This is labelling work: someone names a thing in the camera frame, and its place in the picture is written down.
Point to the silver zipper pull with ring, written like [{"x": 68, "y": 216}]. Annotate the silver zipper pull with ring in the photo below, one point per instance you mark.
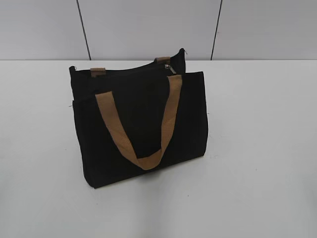
[{"x": 169, "y": 67}]

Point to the black tote bag tan handles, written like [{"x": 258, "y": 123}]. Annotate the black tote bag tan handles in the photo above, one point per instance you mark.
[{"x": 134, "y": 121}]

